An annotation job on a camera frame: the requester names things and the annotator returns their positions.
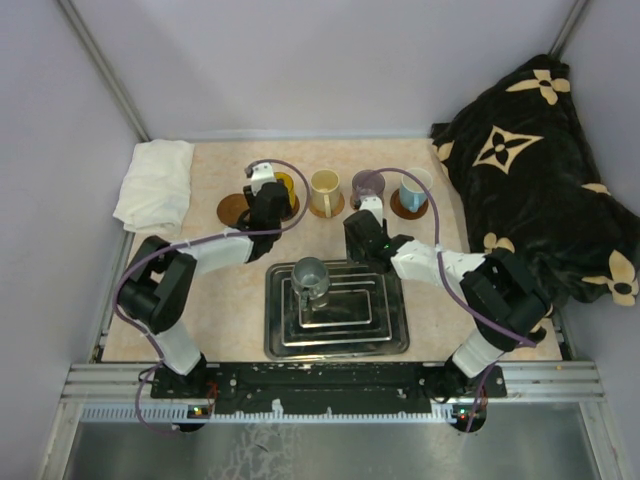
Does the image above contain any metal serving tray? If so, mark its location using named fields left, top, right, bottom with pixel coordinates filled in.
left=264, top=260, right=410, bottom=361

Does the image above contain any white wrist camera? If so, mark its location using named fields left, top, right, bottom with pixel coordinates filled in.
left=245, top=162, right=276, bottom=196
left=358, top=195, right=384, bottom=225

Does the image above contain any white folded cloth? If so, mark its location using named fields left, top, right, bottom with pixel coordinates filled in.
left=113, top=139, right=195, bottom=236

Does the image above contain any yellow mug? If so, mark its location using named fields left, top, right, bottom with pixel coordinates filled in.
left=275, top=172, right=296, bottom=207

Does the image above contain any dark brown wooden coaster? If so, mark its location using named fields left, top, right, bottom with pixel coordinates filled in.
left=390, top=189, right=429, bottom=220

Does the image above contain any cream mug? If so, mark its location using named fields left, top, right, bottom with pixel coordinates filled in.
left=311, top=169, right=341, bottom=218

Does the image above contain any purple translucent cup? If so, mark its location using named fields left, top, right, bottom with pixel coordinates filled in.
left=351, top=169, right=386, bottom=203

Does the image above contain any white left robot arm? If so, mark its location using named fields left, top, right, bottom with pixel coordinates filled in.
left=112, top=180, right=292, bottom=397

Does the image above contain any grey mug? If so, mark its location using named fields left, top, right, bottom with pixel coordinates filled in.
left=291, top=257, right=331, bottom=309

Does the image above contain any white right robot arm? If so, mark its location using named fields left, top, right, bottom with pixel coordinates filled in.
left=343, top=210, right=552, bottom=396

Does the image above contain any tan woven coaster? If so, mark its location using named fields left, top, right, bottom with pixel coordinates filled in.
left=309, top=194, right=345, bottom=219

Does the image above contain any black floral blanket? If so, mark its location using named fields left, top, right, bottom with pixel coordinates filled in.
left=429, top=54, right=639, bottom=307

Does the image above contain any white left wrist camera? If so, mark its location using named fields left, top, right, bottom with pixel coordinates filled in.
left=245, top=162, right=276, bottom=196

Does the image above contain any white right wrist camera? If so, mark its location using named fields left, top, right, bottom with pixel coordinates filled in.
left=358, top=195, right=384, bottom=225

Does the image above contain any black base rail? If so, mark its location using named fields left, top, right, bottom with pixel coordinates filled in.
left=150, top=362, right=507, bottom=428

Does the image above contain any reddish brown wooden coaster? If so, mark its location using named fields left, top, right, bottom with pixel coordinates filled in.
left=281, top=196, right=300, bottom=222

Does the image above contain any white and blue mug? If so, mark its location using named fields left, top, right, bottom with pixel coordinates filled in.
left=399, top=167, right=433, bottom=213

